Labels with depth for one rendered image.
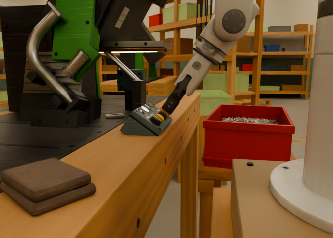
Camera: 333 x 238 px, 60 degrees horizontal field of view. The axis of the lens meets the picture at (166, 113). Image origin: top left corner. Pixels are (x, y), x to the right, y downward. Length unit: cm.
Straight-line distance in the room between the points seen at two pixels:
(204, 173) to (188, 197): 98
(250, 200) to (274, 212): 3
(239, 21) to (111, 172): 39
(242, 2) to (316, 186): 41
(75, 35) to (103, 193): 56
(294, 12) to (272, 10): 66
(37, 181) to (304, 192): 29
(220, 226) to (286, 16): 991
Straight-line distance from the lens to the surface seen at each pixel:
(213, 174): 73
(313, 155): 33
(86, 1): 88
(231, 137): 73
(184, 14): 413
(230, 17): 63
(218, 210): 45
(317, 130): 32
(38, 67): 85
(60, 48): 87
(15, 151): 61
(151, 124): 64
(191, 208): 174
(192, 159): 162
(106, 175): 43
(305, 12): 1040
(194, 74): 69
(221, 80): 351
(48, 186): 34
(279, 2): 1024
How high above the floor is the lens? 106
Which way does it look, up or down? 10 degrees down
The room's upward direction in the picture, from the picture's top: straight up
